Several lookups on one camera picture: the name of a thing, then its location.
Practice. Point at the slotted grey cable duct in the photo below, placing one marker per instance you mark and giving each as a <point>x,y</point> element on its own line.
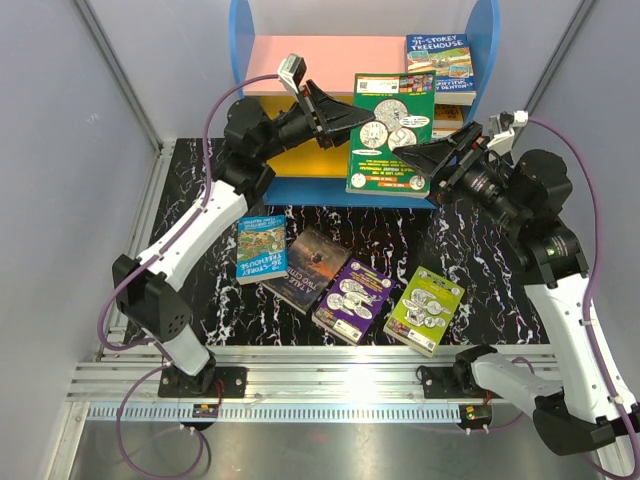
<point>280,412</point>

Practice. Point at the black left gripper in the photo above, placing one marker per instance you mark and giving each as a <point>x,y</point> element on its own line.
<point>335,115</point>

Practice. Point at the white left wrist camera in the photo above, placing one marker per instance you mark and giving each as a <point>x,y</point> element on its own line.
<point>291,72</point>

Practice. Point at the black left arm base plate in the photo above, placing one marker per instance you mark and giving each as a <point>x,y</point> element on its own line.
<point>228,382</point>

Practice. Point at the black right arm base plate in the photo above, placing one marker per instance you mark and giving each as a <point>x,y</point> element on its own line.
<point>441,383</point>

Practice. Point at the left small circuit board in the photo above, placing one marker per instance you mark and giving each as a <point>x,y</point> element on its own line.
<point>206,411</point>

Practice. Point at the right small circuit board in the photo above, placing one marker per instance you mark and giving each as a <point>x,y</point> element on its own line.
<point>477,414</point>

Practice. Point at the blue 91-storey treehouse book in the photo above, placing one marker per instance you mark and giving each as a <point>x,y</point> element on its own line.
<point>449,56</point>

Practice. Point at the small circuit board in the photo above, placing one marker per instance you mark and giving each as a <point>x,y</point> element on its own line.
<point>477,414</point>
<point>206,411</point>

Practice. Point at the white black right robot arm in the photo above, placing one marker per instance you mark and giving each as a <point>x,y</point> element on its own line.
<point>590,406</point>

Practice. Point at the yellow 130-storey treehouse book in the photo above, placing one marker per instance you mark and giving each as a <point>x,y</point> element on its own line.
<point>447,120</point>

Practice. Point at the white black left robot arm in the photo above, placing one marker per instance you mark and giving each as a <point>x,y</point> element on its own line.
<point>147,287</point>

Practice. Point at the blue pink yellow bookshelf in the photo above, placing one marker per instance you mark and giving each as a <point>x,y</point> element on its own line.
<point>309,176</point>

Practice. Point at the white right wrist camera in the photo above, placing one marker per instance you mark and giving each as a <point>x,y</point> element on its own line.
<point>502,130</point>

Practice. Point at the aluminium mounting rail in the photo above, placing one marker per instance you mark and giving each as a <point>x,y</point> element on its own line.
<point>276,374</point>

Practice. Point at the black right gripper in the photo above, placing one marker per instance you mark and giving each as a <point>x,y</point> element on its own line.
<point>432,155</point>

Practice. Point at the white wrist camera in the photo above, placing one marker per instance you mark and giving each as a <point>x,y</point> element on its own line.
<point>291,72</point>
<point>502,130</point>

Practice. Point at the purple treehouse book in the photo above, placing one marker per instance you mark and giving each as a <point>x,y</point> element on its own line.
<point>353,302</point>

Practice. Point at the dark tale of two cities book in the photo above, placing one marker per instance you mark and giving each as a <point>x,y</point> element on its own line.
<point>313,261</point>

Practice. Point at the light blue 26-storey book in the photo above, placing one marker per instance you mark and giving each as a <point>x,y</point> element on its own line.
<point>261,249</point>

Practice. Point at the lime green treehouse book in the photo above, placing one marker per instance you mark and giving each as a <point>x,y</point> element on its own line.
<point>424,311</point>

